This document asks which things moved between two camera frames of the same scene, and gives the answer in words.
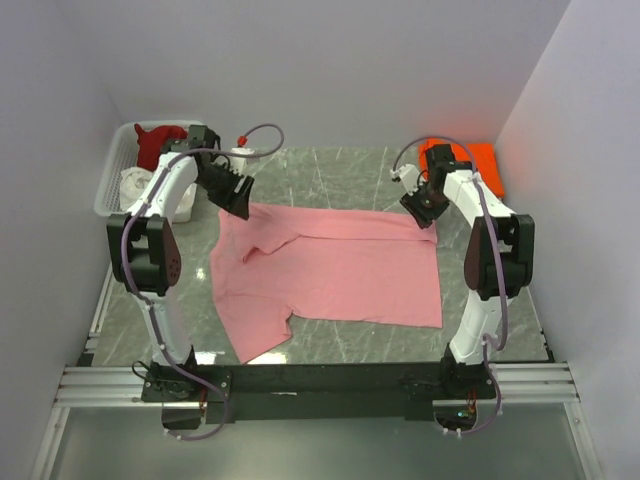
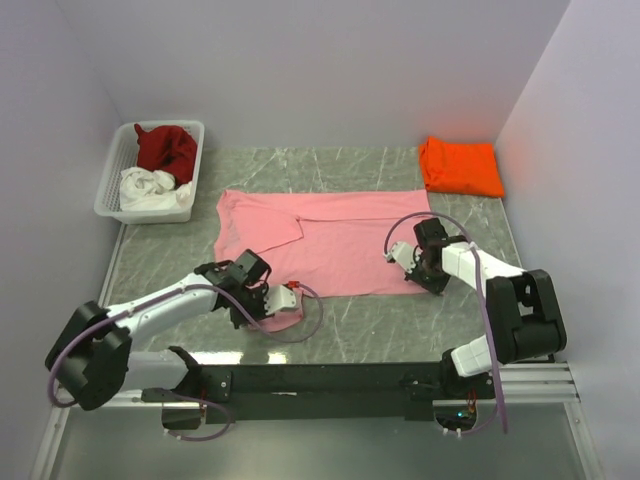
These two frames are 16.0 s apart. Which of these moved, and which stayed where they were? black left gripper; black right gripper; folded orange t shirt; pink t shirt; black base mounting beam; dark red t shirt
Moved: pink t shirt; black left gripper; black right gripper
Stayed: folded orange t shirt; black base mounting beam; dark red t shirt
